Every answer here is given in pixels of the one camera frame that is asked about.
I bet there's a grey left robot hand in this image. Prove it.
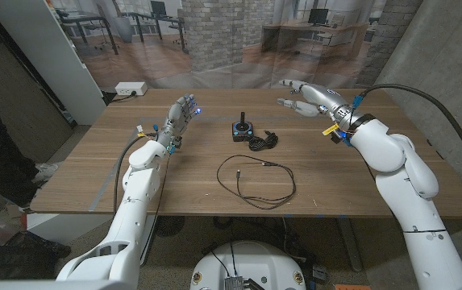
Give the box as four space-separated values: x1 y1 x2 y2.
156 94 202 152

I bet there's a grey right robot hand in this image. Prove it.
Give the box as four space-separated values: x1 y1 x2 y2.
277 79 363 130

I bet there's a thin black USB cable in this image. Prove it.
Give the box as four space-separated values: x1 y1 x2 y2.
215 154 298 211

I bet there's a white power strip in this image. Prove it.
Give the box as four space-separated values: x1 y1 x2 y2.
114 81 148 97

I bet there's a printed office backdrop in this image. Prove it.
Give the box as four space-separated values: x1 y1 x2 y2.
48 0 423 90

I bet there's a round black fan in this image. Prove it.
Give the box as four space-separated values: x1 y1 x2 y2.
154 216 186 238

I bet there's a grey table leg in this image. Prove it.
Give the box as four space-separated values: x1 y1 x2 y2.
337 219 363 273

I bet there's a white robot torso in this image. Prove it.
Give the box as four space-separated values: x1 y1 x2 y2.
189 240 307 290

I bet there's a black bag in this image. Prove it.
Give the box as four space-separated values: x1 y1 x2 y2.
0 231 73 281

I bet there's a black power strip cord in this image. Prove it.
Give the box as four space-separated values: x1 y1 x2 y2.
107 90 138 104

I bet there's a black joystick with blue ring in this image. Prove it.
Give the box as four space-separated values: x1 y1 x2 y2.
231 111 255 143

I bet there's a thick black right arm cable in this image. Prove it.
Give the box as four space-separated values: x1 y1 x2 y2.
351 83 462 189

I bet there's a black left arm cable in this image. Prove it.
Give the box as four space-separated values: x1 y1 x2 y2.
112 135 157 218

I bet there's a coiled black joystick cable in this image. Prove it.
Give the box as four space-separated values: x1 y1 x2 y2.
248 130 279 152

